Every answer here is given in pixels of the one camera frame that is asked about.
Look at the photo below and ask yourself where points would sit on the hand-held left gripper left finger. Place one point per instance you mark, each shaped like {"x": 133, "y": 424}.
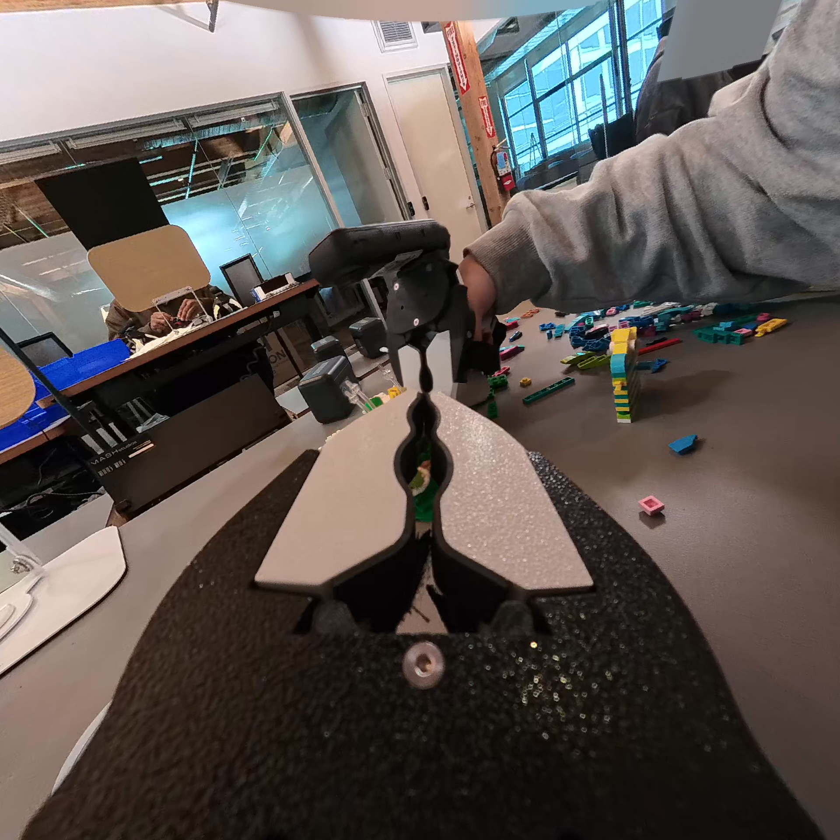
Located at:
{"x": 348, "y": 512}

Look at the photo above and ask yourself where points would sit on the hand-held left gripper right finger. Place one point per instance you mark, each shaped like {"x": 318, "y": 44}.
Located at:
{"x": 505, "y": 518}

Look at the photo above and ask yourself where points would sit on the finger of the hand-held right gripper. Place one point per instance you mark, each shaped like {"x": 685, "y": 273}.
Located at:
{"x": 445, "y": 364}
{"x": 408, "y": 361}

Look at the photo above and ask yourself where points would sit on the green toy brick garden model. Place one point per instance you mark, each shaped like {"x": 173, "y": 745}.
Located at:
{"x": 423, "y": 505}

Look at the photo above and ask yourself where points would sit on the colourful toy bricks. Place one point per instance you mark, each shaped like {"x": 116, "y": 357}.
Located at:
{"x": 718, "y": 334}

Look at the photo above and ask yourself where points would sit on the toy instruction booklet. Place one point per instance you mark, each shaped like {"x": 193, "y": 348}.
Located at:
{"x": 79, "y": 754}

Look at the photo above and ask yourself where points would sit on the person's right forearm grey sleeve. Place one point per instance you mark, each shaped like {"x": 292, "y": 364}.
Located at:
{"x": 656, "y": 216}

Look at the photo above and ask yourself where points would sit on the wooden desk lamp white base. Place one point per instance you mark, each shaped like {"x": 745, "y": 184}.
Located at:
{"x": 65, "y": 590}

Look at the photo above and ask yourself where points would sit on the person's right hand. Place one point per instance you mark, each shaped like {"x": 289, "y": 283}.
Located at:
{"x": 479, "y": 289}

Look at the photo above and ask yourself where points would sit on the dark grey charger cube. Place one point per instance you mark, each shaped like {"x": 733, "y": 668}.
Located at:
{"x": 325, "y": 394}
{"x": 327, "y": 348}
{"x": 367, "y": 336}

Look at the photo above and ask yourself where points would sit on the cardboard box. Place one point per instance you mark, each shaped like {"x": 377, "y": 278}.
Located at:
{"x": 275, "y": 364}

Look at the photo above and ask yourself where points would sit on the white tray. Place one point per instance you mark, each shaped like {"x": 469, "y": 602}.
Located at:
{"x": 274, "y": 287}

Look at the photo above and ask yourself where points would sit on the single pink toy brick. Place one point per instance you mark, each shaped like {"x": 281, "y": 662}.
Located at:
{"x": 651, "y": 505}

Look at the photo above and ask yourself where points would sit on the red fire extinguisher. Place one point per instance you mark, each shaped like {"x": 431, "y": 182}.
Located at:
{"x": 502, "y": 170}

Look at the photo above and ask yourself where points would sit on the white door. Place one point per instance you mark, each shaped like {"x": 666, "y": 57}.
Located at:
{"x": 426, "y": 144}

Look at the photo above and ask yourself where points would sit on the long wooden work table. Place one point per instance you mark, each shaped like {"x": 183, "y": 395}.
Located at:
{"x": 262, "y": 307}

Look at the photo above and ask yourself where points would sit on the striped toy brick tower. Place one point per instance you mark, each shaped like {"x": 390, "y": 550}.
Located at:
{"x": 623, "y": 387}

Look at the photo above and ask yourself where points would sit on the small black monitor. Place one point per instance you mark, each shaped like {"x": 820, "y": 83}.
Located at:
{"x": 241, "y": 279}
{"x": 43, "y": 348}

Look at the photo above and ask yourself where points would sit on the single blue toy brick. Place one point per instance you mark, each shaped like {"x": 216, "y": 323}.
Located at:
{"x": 682, "y": 445}

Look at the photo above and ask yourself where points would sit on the wooden lamp clear stand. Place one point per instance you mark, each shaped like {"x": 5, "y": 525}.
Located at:
{"x": 148, "y": 266}

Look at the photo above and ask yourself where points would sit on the blue plastic bin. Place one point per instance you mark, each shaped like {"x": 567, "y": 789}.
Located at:
{"x": 92, "y": 361}
{"x": 26, "y": 423}

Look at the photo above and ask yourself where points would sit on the wooden post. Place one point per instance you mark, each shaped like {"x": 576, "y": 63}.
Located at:
{"x": 482, "y": 170}

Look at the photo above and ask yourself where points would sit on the short red post sign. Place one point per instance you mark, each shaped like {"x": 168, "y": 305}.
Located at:
{"x": 487, "y": 118}

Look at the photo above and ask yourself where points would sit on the long red post sign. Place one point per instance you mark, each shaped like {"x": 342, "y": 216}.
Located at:
{"x": 457, "y": 59}

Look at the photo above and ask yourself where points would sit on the white wall vent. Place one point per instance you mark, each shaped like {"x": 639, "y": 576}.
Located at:
{"x": 396, "y": 35}

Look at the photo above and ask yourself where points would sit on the black wall panel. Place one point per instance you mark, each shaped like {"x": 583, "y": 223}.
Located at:
{"x": 102, "y": 203}

